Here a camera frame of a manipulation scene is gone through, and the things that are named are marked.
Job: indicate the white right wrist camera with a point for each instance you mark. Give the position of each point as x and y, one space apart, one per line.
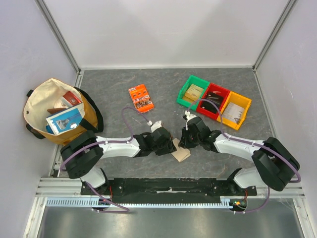
188 116

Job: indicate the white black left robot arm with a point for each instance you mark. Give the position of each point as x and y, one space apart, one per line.
80 156

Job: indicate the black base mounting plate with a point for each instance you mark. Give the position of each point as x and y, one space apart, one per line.
172 190

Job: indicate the red white product box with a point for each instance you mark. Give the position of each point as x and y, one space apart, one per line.
69 99

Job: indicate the beige card holder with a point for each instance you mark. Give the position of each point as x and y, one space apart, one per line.
181 153

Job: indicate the red plastic bin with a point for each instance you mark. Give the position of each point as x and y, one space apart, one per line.
217 90

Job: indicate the orange screw box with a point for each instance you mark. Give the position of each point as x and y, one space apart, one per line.
140 98

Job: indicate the grey slotted cable duct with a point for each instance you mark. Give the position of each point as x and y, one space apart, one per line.
95 202

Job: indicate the yellow canvas tote bag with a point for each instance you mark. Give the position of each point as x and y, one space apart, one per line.
44 97

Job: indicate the black cards in red bin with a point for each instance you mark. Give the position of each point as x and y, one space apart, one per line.
215 98

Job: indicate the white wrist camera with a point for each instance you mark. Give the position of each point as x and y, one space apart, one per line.
188 116
154 126

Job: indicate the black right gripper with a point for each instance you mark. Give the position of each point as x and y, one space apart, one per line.
184 138

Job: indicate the blue white product box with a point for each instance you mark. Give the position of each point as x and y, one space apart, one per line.
65 120

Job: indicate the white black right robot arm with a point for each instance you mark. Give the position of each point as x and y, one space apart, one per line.
274 166

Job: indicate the white cards in yellow bin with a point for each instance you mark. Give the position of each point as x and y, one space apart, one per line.
233 113

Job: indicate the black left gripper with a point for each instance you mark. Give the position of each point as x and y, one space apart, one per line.
169 148

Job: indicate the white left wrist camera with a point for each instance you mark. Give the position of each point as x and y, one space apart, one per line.
154 126

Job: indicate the gold cards in green bin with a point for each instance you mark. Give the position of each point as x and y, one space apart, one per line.
193 93

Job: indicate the yellow plastic bin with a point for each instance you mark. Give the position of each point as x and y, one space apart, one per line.
239 100

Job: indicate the green plastic bin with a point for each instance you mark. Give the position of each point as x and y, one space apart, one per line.
191 80

